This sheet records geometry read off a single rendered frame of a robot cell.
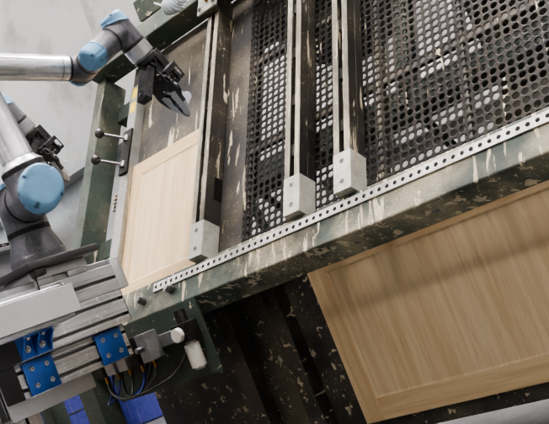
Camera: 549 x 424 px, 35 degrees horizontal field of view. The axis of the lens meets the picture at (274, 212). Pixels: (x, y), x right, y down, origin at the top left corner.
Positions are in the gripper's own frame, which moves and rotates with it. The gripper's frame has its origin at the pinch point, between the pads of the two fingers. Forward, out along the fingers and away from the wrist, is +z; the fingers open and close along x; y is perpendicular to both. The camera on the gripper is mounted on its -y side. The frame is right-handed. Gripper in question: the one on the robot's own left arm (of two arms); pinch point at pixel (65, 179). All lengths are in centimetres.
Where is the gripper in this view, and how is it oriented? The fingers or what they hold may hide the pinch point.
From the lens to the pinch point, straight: 312.5
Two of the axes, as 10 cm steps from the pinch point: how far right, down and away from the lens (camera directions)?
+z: 6.2, 7.2, 3.0
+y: 3.9, -6.1, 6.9
